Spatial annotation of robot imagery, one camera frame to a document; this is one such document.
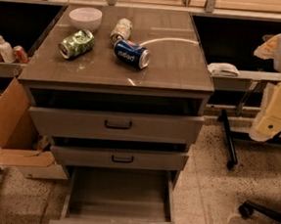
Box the grey bottom drawer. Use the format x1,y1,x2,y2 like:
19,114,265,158
49,167,177,224

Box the grey drawer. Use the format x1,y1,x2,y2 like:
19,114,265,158
29,107,204,146
51,146,189,171
49,167,177,224

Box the grey middle drawer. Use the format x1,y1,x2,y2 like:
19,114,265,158
51,146,189,171

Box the grey top drawer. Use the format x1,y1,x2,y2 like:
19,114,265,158
29,107,204,146

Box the grey drawer cabinet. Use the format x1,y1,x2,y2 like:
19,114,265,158
9,0,221,197

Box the black table leg base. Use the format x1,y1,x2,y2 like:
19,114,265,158
217,110,281,170

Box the white folded cloth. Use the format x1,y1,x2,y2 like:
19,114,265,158
208,63,239,77

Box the black office chair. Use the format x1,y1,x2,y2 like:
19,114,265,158
238,200,281,223

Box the blue pepsi can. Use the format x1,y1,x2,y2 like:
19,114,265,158
114,39,151,69

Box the green crushed can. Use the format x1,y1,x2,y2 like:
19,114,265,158
58,29,95,60

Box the white bowl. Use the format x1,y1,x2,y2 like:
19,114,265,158
70,7,103,32

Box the red can right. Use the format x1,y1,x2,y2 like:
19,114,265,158
13,45,29,64

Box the brown cardboard box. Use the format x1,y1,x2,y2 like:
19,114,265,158
0,78,68,180

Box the white pump bottle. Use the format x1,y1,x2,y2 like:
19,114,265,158
0,34,16,64

